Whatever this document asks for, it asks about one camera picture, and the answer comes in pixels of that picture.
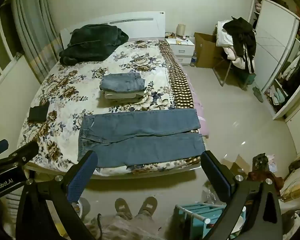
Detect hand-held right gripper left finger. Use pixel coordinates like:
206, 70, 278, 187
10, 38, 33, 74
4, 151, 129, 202
15, 150, 98, 240

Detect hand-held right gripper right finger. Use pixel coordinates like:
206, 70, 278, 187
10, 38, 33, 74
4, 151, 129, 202
201, 150, 283, 240

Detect blue jeans pants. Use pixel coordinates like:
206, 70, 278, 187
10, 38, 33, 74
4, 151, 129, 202
77, 108, 206, 168

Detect folded beige pants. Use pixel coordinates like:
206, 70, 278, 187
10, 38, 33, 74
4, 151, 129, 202
104, 89, 145, 103

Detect black folded cloth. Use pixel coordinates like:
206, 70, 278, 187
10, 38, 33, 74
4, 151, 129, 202
28, 101, 50, 123

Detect blue rack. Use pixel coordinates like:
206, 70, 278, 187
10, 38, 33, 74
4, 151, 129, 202
174, 203, 246, 240

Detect brown clutter pile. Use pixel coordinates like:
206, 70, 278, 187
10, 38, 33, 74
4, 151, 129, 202
247, 153, 285, 196

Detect person's left shoe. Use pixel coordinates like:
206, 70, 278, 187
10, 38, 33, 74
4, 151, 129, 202
115, 198, 133, 219

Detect person's shoe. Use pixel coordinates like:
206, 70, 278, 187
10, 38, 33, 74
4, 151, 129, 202
115, 198, 133, 219
137, 196, 158, 217

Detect person's legs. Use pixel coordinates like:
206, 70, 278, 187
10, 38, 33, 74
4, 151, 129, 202
85, 212, 165, 240

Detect person's right shoe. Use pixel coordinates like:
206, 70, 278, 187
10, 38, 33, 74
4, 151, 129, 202
137, 196, 158, 217

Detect pink bed sheet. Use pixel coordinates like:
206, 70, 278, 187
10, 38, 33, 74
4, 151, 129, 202
182, 65, 210, 138

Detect floral blanket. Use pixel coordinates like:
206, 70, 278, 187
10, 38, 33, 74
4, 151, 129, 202
17, 40, 205, 177

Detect grey slipper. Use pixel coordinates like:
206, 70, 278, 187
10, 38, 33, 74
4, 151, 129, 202
252, 86, 264, 103

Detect folding chair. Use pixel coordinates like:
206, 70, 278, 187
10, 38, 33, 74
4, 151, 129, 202
212, 55, 256, 91

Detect striped curtain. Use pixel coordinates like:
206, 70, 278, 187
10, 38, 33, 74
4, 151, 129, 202
11, 0, 62, 83

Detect cardboard box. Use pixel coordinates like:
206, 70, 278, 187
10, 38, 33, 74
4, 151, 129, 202
194, 32, 226, 69

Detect dark green jacket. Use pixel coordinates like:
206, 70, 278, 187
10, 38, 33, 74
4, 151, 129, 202
59, 24, 129, 65

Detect white nightstand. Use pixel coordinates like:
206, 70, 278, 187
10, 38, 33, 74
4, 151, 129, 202
165, 38, 195, 66

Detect white clothes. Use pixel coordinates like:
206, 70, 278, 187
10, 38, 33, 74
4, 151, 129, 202
216, 21, 235, 48

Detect white wardrobe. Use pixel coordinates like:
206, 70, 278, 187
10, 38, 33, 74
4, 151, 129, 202
247, 0, 300, 120

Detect black garment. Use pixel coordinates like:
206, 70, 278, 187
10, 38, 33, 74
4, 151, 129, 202
223, 17, 257, 74

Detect white bed headboard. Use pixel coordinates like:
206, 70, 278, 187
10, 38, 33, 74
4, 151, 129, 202
60, 11, 166, 51

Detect window frame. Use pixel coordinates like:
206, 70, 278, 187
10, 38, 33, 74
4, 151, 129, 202
0, 7, 23, 94

